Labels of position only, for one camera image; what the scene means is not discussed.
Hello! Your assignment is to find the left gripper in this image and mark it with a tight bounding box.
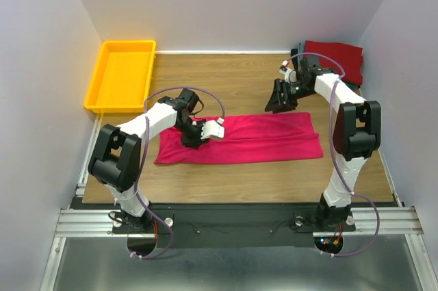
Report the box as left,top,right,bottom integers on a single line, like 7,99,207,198
175,118,209,150

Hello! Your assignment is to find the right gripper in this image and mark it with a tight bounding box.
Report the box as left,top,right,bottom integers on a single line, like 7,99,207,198
264,77,315,114

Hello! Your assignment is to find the pink t shirt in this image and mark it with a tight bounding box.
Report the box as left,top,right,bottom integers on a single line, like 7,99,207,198
155,112,323,164

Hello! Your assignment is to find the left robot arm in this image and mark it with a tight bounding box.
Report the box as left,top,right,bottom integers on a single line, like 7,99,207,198
88,88,209,232

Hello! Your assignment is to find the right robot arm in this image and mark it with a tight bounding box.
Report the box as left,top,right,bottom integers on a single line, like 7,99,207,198
265,52,381,229

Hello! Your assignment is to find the folded black t shirt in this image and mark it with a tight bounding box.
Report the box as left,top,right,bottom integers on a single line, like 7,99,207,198
291,48,342,75

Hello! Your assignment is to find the folded blue grey t shirt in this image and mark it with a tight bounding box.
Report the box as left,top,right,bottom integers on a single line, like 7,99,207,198
296,41,306,64

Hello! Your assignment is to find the folded green t shirt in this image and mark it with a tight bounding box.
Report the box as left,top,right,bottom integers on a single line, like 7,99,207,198
344,81,359,90

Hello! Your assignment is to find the folded red t shirt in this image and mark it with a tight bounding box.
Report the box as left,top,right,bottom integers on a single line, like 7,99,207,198
304,40,363,86

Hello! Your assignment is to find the yellow plastic tray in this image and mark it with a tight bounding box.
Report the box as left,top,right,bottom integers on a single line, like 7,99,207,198
83,40,156,114

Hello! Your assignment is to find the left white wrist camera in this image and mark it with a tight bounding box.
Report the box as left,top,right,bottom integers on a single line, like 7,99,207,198
201,117,225,140

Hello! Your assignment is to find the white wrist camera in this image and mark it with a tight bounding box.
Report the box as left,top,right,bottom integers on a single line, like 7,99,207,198
279,61,297,84
201,117,225,140

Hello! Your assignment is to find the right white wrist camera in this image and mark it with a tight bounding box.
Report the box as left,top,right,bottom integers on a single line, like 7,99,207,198
279,61,297,84

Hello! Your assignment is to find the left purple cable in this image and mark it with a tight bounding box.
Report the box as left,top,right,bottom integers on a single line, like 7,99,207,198
129,86,227,260

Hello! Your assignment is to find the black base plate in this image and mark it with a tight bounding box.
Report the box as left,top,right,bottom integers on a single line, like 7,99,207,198
108,203,355,250

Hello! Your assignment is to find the aluminium frame rail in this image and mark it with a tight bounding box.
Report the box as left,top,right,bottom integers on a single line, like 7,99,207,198
39,112,427,291

